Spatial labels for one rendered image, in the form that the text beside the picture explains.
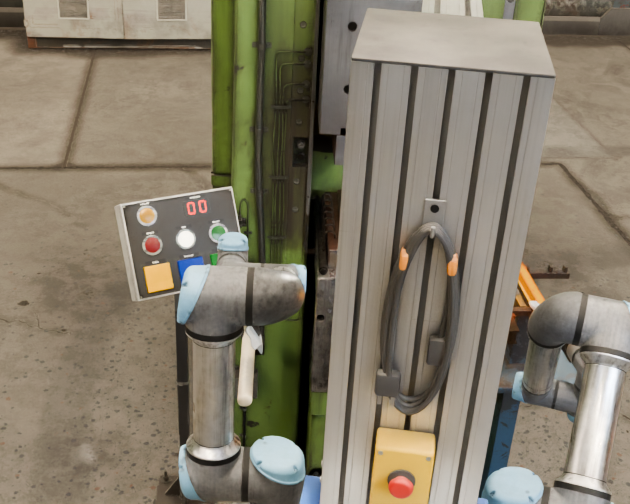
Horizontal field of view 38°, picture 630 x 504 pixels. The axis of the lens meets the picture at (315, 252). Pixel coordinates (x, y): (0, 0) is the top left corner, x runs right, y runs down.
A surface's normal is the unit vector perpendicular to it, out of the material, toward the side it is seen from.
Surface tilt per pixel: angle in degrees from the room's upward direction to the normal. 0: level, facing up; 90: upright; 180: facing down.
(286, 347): 90
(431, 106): 90
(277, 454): 7
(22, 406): 0
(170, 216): 60
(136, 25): 90
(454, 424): 90
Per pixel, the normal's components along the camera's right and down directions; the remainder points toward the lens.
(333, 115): 0.02, 0.49
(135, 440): 0.05, -0.87
